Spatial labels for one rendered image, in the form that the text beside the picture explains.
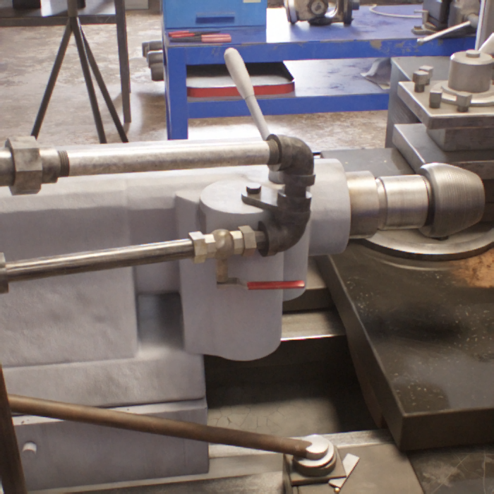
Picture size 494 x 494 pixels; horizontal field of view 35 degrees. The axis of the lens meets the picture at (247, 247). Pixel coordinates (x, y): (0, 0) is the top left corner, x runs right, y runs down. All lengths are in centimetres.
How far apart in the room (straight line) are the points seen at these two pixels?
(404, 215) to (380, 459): 28
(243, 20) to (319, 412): 187
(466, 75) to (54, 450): 75
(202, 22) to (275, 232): 210
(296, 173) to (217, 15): 208
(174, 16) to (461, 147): 174
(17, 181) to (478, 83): 74
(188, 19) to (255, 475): 208
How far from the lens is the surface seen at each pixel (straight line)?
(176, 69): 264
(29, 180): 62
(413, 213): 92
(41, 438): 88
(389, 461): 89
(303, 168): 72
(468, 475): 90
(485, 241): 121
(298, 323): 116
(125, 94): 449
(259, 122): 82
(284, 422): 116
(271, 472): 93
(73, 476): 91
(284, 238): 74
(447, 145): 118
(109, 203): 81
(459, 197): 93
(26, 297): 85
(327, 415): 117
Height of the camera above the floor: 148
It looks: 28 degrees down
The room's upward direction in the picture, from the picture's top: straight up
